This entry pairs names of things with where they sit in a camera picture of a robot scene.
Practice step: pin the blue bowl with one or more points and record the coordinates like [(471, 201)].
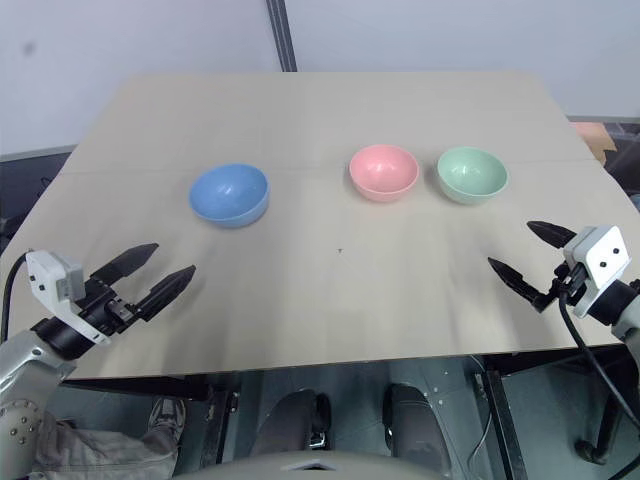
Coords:
[(227, 192)]

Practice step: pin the grey sneaker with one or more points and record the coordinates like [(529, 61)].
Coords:
[(167, 417)]

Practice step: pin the black table leg frame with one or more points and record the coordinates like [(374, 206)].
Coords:
[(502, 415)]

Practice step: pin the green bowl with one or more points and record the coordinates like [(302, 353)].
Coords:
[(472, 175)]

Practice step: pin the grey trouser leg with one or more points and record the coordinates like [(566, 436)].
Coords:
[(100, 452)]

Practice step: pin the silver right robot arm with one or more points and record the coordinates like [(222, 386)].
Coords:
[(622, 312)]

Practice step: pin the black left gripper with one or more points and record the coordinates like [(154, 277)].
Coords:
[(104, 310)]

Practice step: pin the grey robot torso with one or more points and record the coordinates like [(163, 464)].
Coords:
[(340, 466)]

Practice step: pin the black caster wheel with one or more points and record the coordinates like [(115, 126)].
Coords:
[(595, 450)]

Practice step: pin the dark vertical post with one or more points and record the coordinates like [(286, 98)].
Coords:
[(281, 35)]

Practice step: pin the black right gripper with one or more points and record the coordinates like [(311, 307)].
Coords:
[(562, 287)]

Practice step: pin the brown cardboard box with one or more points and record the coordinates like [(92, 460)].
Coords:
[(595, 137)]

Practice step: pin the dark rounded robot leg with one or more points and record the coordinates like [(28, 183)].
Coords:
[(290, 425), (412, 420)]

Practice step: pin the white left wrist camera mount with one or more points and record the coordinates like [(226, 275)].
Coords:
[(50, 282)]

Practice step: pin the pink bowl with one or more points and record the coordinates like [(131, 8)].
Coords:
[(383, 172)]

